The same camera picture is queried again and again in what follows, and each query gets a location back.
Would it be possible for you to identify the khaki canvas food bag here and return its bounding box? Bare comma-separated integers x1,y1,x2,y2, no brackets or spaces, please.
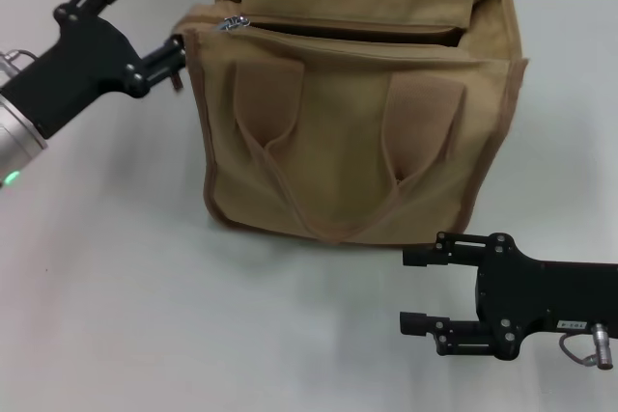
171,0,530,246

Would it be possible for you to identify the right gripper cable with plug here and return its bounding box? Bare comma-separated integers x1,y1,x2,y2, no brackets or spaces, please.
558,321,618,371

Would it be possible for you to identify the gripper cable with plug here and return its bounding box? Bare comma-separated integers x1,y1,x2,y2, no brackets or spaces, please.
0,47,39,78
558,321,618,371

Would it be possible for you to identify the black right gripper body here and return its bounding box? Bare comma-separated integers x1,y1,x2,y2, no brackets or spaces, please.
474,232,618,361

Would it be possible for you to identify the silver metal zipper pull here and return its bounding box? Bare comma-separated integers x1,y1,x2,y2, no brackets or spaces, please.
222,14,252,33

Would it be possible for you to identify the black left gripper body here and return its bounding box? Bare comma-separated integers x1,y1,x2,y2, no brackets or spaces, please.
0,1,150,141

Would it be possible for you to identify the left gripper cable with plug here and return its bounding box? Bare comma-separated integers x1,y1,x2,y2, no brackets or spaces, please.
0,47,39,78

